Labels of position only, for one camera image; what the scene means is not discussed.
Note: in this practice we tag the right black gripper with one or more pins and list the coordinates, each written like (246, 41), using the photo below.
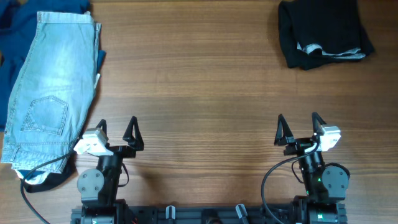
(300, 144)

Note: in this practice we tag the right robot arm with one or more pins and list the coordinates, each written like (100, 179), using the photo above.
(325, 184)

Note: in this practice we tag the black folded garment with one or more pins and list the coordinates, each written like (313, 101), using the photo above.
(313, 33)

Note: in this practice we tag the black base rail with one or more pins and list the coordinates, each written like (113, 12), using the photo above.
(284, 212)

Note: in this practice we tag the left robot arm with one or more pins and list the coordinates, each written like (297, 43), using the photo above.
(99, 186)

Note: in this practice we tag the blue t-shirt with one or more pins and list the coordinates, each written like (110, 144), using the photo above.
(18, 26)

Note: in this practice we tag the light blue denim shorts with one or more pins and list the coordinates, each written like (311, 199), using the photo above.
(53, 92)

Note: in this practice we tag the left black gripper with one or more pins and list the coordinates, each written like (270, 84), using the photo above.
(134, 144)

